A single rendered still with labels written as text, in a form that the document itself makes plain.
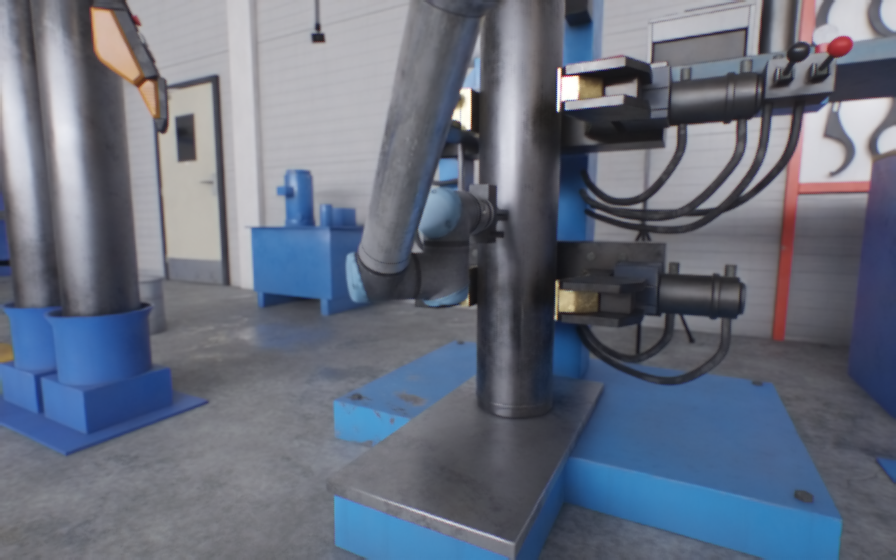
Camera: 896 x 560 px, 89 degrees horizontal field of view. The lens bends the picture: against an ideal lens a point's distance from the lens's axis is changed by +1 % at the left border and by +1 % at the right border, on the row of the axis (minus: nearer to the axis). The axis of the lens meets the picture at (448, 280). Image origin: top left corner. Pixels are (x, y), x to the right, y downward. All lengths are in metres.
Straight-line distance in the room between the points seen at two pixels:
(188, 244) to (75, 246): 4.03
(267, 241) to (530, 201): 2.82
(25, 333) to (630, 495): 1.96
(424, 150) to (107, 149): 1.35
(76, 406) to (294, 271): 2.01
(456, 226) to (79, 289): 1.31
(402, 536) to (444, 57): 0.81
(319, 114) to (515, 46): 3.35
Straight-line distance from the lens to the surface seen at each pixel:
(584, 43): 1.71
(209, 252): 5.53
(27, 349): 2.16
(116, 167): 1.84
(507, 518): 0.90
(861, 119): 3.28
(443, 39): 0.56
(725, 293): 1.26
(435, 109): 0.59
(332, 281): 3.34
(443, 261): 0.85
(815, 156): 3.22
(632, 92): 1.15
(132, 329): 1.84
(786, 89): 1.29
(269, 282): 3.77
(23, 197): 2.11
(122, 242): 1.83
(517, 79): 1.21
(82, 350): 1.84
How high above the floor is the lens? 0.66
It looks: 7 degrees down
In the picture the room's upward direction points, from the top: straight up
